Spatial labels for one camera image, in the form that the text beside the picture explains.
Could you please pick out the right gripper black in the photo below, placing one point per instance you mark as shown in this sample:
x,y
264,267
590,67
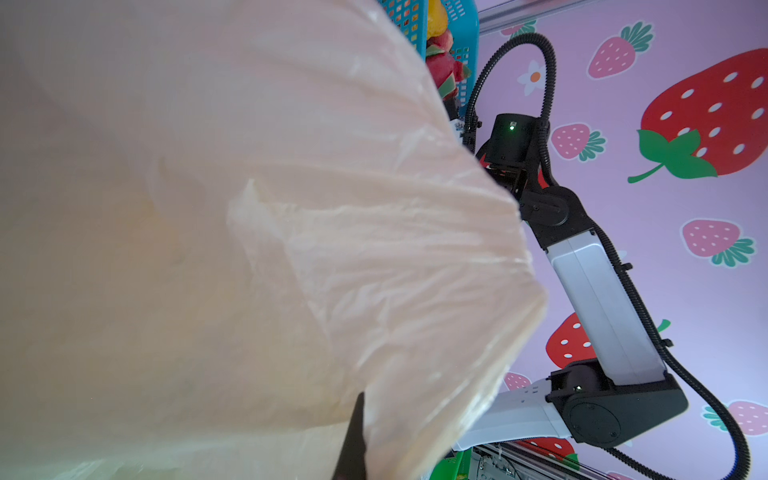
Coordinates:
x,y
511,156

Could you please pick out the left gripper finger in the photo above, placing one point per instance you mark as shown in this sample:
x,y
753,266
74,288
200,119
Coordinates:
x,y
351,461

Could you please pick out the translucent beige plastic bag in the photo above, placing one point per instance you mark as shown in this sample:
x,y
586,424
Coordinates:
x,y
221,223

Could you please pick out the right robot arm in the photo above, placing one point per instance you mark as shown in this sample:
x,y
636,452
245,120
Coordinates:
x,y
633,383

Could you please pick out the pink fake dragon fruit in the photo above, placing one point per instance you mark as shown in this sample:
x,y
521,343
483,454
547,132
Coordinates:
x,y
447,72

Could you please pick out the orange yellow fake mango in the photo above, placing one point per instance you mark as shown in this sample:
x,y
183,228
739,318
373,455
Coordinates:
x,y
437,18

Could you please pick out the teal plastic basket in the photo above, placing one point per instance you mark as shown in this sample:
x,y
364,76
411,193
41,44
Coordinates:
x,y
410,18

